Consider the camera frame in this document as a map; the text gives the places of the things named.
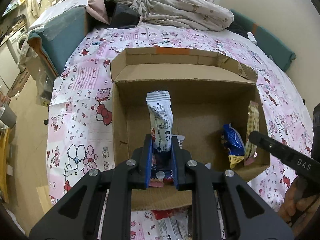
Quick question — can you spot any pink garment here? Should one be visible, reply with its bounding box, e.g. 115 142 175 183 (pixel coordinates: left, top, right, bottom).
86 0 110 25

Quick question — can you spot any blue yellow snack bag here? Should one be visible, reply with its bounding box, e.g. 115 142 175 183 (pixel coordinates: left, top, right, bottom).
221 124 245 168

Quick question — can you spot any crumpled floral blanket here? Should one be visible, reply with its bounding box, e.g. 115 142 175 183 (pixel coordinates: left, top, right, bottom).
114 0 234 32

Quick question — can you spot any grey trash bin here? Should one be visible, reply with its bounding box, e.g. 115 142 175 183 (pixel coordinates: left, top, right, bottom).
1 103 17 129

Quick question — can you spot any white washing machine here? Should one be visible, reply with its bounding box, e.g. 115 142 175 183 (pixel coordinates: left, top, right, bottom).
7 26 28 64

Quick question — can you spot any person right hand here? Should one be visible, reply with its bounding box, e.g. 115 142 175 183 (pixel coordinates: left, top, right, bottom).
278 177 319 231

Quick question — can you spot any teal cushion left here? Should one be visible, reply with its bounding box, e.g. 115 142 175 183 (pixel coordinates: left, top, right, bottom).
27 7 88 80

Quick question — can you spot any teal headboard cushion right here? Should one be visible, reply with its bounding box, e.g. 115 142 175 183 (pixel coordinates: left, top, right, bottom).
227 9 296 72

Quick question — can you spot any pink hello kitty bedsheet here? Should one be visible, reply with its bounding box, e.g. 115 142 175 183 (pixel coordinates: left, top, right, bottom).
46 22 315 240

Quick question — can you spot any brown cardboard box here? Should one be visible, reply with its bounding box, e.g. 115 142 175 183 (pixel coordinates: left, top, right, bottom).
109 47 271 212

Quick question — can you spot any checkered wafer bar packet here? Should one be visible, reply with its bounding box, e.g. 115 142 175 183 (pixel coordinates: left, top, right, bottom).
243 100 261 167

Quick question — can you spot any red white long snack packet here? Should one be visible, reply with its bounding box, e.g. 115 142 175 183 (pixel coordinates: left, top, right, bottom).
152 208 188 239

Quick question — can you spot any white blue snack packet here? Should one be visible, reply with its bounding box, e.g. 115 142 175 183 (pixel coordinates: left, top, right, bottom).
146 90 174 152

